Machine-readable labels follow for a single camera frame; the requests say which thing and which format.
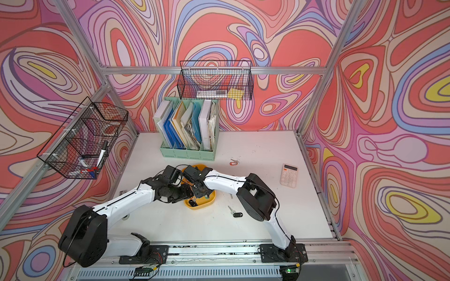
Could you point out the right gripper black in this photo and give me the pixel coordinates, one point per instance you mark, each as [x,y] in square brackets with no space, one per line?
[198,194]

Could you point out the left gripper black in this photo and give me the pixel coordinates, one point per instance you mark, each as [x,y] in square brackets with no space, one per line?
[186,192]

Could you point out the yellow storage tray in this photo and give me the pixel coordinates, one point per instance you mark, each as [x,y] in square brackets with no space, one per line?
[204,201]

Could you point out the red tag key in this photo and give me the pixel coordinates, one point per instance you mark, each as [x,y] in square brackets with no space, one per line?
[233,162]

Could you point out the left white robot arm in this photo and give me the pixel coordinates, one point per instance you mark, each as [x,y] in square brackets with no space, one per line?
[86,238]

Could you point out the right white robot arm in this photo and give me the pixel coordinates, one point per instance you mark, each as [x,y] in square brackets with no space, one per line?
[259,202]

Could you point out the green file organizer rack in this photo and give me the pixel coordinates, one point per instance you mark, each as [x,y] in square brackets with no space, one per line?
[188,128]

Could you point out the documents and folders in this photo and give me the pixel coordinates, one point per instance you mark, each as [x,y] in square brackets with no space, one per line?
[186,123]

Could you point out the marker pen in basket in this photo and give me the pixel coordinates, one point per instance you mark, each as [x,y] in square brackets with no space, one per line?
[103,152]

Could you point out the yellow sticky notes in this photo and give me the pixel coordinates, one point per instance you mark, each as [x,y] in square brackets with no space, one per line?
[235,94]

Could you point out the pink calculator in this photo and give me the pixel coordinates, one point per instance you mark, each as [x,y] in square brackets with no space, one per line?
[289,176]

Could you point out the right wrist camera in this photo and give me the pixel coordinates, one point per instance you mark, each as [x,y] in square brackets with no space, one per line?
[192,174]

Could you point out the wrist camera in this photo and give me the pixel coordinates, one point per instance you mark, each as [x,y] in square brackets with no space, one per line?
[170,175]
[192,174]

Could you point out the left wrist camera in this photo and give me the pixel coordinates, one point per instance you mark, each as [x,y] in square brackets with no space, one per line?
[170,175]

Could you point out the black wire basket back wall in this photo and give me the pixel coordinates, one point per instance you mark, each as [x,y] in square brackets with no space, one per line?
[212,79]

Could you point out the black wire basket wall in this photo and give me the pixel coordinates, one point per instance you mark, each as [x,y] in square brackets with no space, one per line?
[74,154]
[212,79]

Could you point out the black wire basket left wall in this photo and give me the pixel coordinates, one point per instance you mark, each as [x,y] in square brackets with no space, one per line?
[74,154]

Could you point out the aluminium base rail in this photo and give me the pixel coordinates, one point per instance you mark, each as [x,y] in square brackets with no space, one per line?
[325,260]

